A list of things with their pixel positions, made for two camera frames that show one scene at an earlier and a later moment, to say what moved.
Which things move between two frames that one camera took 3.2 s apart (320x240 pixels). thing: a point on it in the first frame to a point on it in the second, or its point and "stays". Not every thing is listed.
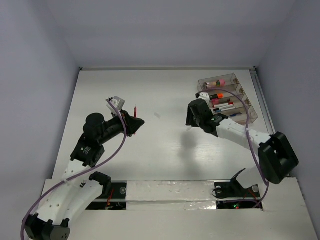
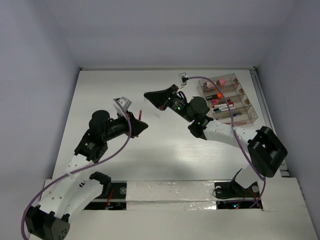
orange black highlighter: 217,96 stays
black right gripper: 190,119 to 161,97
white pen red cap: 221,105 stays
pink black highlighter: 217,101 stays
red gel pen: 135,114 to 140,118
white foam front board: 186,210 stays
